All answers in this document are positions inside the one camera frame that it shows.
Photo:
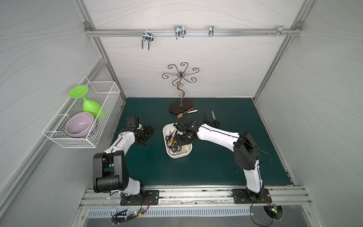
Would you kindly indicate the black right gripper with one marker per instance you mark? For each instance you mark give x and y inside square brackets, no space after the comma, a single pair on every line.
[183,132]

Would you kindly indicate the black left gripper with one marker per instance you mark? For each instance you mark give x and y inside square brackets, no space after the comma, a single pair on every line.
[146,133]

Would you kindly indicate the all black scissors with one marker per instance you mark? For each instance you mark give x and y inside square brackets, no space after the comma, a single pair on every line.
[206,121]

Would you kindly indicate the black handled steel scissors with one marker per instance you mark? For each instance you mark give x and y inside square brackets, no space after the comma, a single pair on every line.
[214,122]

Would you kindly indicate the yellow handled scissors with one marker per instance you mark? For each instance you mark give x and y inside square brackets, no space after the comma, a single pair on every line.
[170,143]

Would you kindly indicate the blue handled scissors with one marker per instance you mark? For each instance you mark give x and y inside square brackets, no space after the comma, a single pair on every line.
[176,148]

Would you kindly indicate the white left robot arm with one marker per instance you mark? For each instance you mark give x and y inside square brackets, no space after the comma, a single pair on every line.
[110,171]

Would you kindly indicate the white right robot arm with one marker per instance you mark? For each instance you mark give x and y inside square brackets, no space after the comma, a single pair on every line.
[245,149]

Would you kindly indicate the cream kitchen scissors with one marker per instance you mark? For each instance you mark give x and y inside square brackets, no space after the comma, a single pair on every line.
[185,149]

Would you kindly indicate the white storage box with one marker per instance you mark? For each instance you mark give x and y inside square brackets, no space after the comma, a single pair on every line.
[166,130]

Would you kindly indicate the orange spoon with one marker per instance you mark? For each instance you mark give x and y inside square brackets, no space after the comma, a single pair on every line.
[180,115]

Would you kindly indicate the bronze jewelry tree stand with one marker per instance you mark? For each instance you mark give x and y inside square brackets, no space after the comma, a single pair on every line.
[184,104]

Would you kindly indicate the green table mat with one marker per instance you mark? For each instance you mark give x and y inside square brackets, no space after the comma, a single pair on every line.
[208,163]

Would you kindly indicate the lilac bowl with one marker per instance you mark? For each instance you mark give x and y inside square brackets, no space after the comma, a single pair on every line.
[80,125]

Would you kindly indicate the green plastic goblet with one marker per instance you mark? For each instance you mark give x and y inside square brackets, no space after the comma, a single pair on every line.
[89,105]

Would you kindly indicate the metal double hook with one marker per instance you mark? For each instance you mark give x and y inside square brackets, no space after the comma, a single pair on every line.
[147,38]
[180,31]

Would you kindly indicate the metal single hook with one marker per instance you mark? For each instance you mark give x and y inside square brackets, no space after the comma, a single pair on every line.
[211,31]

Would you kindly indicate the metal corner hook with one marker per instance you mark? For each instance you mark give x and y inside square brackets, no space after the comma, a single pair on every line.
[279,33]

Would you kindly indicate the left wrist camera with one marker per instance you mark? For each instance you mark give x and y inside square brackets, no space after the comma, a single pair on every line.
[132,123]

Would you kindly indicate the small black handled scissors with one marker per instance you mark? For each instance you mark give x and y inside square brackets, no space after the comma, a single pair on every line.
[170,137]

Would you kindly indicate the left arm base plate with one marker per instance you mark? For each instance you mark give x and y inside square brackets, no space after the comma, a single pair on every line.
[148,197]

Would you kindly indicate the white wire basket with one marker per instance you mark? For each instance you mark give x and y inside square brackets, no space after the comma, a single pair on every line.
[105,93]

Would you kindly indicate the aluminium front rail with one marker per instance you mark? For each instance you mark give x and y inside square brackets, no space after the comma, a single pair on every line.
[198,196]

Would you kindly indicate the aluminium rail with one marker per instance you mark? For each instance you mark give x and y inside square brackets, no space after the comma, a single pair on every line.
[198,196]
[193,32]

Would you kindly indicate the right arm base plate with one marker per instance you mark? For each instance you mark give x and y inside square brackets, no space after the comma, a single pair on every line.
[245,196]

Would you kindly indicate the aluminium top rail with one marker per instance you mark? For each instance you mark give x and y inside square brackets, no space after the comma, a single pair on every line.
[193,32]

